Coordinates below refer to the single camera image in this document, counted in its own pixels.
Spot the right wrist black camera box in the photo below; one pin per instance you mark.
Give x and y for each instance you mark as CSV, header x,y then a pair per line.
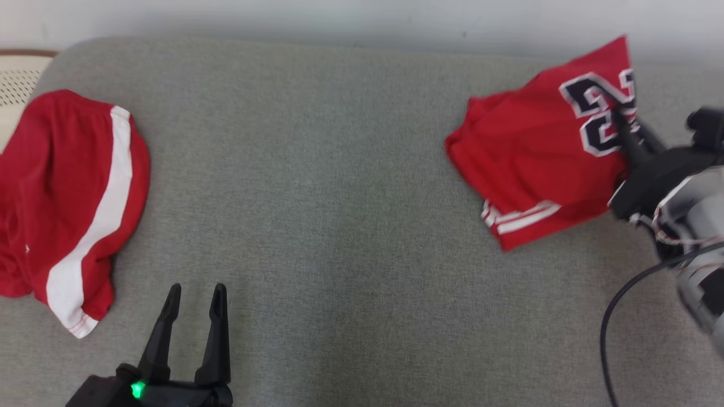
x,y
710,127

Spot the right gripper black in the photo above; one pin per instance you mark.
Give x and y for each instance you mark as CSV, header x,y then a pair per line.
x,y
650,181

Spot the grey fabric sofa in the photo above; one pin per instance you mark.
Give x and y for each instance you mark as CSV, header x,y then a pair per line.
x,y
339,226

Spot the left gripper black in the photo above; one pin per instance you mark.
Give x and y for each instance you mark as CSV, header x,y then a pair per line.
x,y
169,395

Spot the red shorts white stripe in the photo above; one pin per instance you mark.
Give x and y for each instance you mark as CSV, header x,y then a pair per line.
x,y
56,181

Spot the red white number jersey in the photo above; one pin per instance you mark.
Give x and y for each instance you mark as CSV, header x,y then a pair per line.
x,y
526,152

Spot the cream perforated laundry basket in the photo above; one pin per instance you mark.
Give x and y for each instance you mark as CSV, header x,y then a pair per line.
x,y
17,85

